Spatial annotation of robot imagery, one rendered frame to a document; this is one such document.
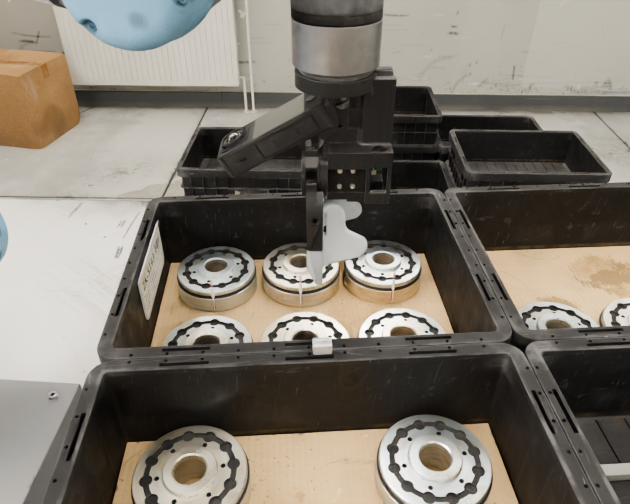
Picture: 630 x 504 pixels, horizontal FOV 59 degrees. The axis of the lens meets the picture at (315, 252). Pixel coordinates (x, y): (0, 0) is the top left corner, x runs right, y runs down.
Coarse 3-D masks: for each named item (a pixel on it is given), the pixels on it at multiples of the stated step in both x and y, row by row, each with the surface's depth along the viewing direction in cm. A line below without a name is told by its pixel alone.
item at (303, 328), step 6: (306, 324) 64; (288, 330) 64; (294, 330) 64; (300, 330) 64; (306, 330) 64; (312, 330) 64; (318, 330) 64; (288, 336) 63; (294, 336) 63; (318, 336) 63; (324, 336) 63
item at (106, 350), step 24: (408, 192) 77; (432, 192) 77; (144, 216) 72; (144, 240) 67; (456, 240) 67; (120, 288) 60; (480, 288) 60; (120, 312) 57; (384, 336) 54; (408, 336) 54; (432, 336) 54; (456, 336) 54; (480, 336) 54; (504, 336) 54
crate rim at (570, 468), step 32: (288, 352) 52; (352, 352) 52; (384, 352) 52; (416, 352) 52; (448, 352) 53; (480, 352) 52; (512, 352) 52; (96, 384) 49; (544, 416) 48; (64, 448) 44; (64, 480) 42; (576, 480) 42
